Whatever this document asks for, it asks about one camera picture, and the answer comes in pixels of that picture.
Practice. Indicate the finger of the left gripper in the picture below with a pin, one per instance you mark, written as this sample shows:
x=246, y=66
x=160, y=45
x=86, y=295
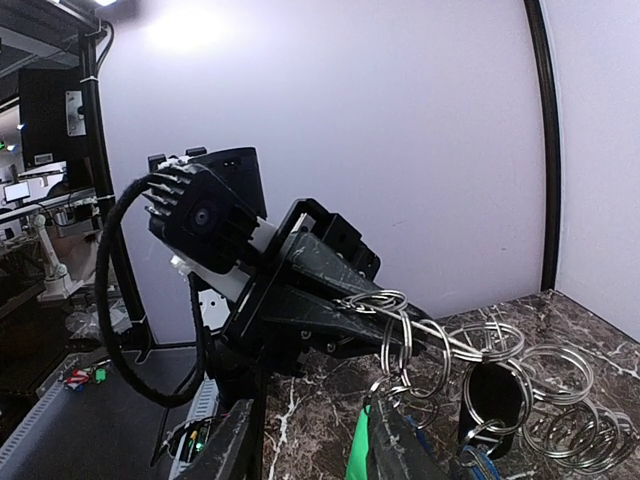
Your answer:
x=313, y=322
x=349, y=281

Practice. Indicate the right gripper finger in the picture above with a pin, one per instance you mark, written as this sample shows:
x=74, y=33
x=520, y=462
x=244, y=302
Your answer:
x=394, y=451

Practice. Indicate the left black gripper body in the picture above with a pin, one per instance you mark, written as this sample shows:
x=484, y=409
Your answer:
x=244, y=332

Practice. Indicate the green key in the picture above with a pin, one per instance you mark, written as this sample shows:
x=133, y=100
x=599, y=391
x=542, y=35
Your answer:
x=357, y=463

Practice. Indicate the black disc with keyrings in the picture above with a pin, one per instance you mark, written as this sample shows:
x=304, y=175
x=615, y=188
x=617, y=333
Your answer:
x=540, y=392

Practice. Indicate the blue key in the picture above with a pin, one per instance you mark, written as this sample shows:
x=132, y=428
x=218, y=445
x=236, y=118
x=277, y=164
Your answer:
x=476, y=465

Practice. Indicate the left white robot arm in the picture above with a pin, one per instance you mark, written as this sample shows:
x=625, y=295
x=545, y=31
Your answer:
x=239, y=168

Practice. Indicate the black monitor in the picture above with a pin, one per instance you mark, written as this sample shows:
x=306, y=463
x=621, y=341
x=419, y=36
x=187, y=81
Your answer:
x=52, y=116

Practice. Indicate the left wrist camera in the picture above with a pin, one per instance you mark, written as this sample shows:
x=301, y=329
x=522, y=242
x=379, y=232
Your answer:
x=197, y=214

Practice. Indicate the left black frame post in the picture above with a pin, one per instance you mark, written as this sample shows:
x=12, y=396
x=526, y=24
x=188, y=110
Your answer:
x=138, y=336

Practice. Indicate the black frame post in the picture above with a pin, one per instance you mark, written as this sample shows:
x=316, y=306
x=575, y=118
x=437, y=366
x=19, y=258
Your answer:
x=138, y=336
x=551, y=127

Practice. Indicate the white slotted cable duct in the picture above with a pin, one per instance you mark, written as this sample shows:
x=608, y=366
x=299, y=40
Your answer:
x=202, y=409

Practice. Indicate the right black frame post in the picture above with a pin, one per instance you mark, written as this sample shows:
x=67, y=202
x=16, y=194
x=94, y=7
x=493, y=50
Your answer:
x=551, y=127

